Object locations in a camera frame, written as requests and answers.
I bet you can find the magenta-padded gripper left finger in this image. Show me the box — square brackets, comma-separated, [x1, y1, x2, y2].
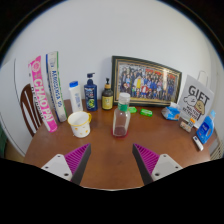
[40, 143, 92, 186]

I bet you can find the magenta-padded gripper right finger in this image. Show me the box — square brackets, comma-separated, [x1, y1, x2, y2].
[131, 143, 184, 186]

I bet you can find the clear green-labelled plastic bottle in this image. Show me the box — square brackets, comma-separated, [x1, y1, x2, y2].
[112, 92, 132, 138]

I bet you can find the patterned pouch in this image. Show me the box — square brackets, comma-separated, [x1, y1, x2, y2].
[179, 117, 194, 133]

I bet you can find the blue tissue pack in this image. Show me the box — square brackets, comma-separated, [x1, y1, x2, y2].
[161, 101, 181, 121]

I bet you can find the white remote control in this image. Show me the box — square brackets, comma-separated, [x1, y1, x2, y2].
[192, 135, 205, 152]

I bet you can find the white bottle with blue cap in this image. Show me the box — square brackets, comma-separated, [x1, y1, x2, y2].
[68, 80, 84, 114]

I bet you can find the blue detergent bottle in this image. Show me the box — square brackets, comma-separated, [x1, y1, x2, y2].
[195, 109, 217, 145]

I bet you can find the dark blue pump bottle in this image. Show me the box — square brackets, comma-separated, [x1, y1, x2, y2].
[83, 72, 99, 112]

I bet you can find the amber pump bottle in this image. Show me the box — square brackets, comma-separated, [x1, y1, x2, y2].
[101, 77, 114, 111]

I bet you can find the white radiator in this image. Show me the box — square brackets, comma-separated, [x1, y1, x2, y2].
[209, 138, 224, 161]

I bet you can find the pink shuttlecock tube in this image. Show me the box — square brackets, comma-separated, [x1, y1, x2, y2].
[27, 55, 58, 133]

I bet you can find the brown wooden chair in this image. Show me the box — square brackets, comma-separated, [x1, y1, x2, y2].
[19, 83, 44, 138]

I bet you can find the white and green shuttlecock tube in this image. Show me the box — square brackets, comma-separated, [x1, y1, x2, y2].
[45, 50, 68, 123]

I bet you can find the green crate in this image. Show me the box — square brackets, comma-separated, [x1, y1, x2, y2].
[0, 123, 8, 158]

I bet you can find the framed group photo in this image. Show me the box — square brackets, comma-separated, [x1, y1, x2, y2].
[111, 55, 183, 108]

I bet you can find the white paper gift bag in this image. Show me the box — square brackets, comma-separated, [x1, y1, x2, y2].
[177, 70, 215, 129]

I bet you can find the white cup with yellow handle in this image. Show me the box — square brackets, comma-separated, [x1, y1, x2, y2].
[67, 110, 93, 139]

